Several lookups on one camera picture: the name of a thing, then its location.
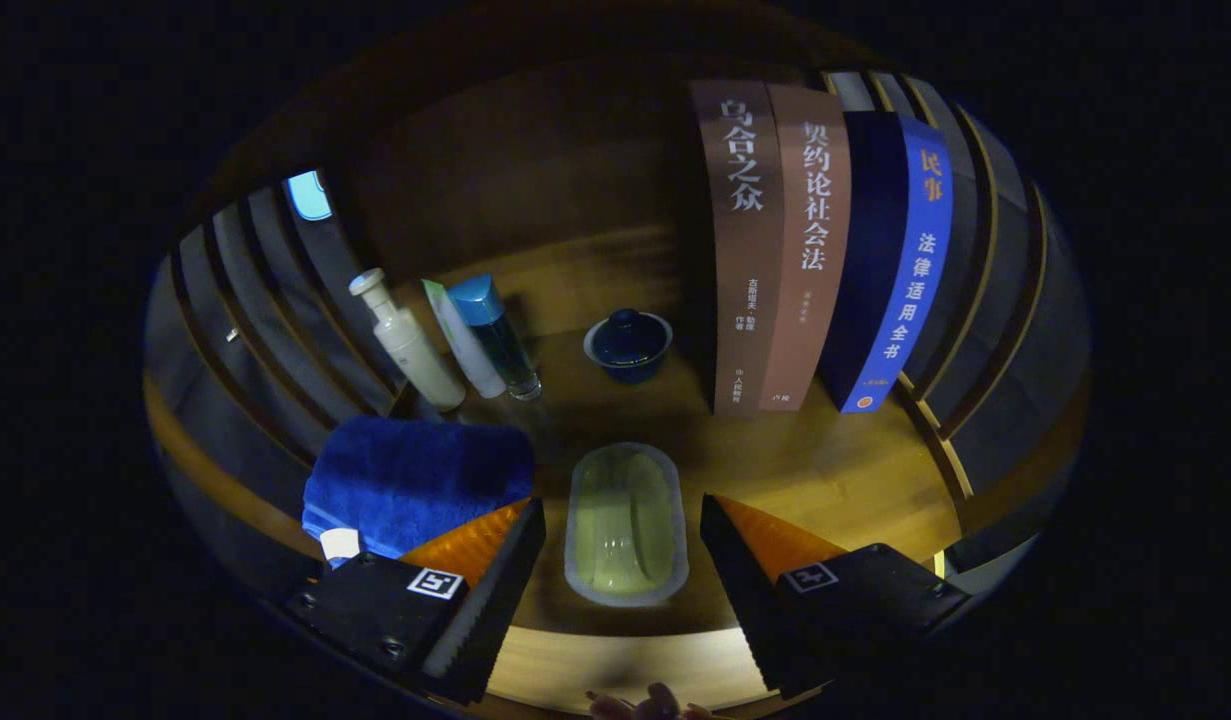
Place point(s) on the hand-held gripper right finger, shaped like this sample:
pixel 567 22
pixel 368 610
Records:
pixel 750 610

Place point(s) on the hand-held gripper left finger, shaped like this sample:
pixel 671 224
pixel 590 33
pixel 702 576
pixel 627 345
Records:
pixel 495 610

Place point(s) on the yellow scrub brush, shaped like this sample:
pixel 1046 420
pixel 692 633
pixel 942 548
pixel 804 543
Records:
pixel 625 525

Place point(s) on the wooden countertop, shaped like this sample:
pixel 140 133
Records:
pixel 825 470

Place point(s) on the wooden cabinet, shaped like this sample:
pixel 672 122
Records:
pixel 535 170

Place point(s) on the blue folded towel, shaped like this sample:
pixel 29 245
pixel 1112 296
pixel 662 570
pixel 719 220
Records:
pixel 415 480

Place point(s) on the pale green tube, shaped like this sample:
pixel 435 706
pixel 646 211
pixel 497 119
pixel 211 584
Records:
pixel 470 350

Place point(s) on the teal capped bottle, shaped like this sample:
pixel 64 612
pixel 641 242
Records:
pixel 500 340

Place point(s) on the white pump bottle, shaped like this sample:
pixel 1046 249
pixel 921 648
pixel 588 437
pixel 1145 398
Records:
pixel 415 350

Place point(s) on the dark blue lidded teacup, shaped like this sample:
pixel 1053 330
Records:
pixel 628 345

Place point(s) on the dark brown book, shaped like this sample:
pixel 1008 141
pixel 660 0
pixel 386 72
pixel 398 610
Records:
pixel 745 260

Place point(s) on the reddish brown book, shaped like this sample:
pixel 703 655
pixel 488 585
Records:
pixel 810 250

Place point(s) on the blue book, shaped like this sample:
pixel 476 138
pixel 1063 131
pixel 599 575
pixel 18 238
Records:
pixel 910 270

